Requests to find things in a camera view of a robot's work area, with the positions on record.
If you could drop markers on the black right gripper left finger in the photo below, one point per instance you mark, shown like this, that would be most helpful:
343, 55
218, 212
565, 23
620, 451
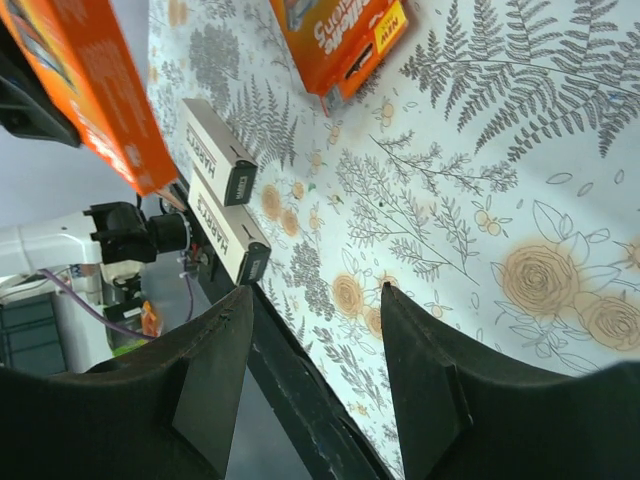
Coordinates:
166, 410

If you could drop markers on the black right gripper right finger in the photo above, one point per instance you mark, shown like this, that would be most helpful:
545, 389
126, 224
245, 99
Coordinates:
465, 411

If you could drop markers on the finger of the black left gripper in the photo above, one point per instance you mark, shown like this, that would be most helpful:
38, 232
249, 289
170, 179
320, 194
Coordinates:
27, 112

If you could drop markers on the orange Gillette razor box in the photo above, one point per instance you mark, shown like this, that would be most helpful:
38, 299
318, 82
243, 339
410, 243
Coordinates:
337, 44
79, 53

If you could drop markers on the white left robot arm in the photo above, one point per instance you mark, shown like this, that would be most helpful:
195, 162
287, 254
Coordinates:
106, 234

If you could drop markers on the white Harry's razor box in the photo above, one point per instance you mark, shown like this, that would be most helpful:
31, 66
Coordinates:
237, 240
225, 165

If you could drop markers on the floral table mat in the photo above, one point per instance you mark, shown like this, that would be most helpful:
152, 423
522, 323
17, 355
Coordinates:
488, 168

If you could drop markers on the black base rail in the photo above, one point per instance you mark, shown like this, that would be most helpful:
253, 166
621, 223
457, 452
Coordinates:
326, 440

